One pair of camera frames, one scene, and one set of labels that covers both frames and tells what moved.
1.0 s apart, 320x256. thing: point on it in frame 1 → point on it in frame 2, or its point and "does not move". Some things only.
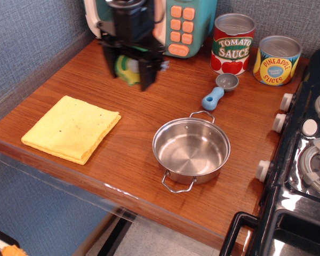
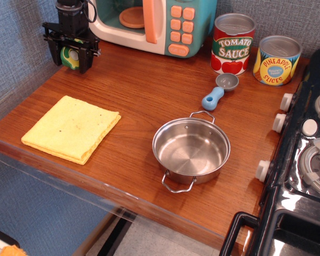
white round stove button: [309, 127] does not move
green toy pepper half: [128, 69] → [70, 56]
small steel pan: [190, 148] does not move
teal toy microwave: [184, 25] does not move
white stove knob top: [285, 101] does not move
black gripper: [133, 27] → [73, 29]
